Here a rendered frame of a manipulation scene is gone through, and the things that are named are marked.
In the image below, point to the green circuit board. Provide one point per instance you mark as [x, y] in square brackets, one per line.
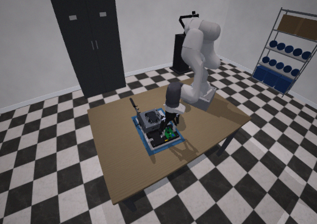
[169, 133]

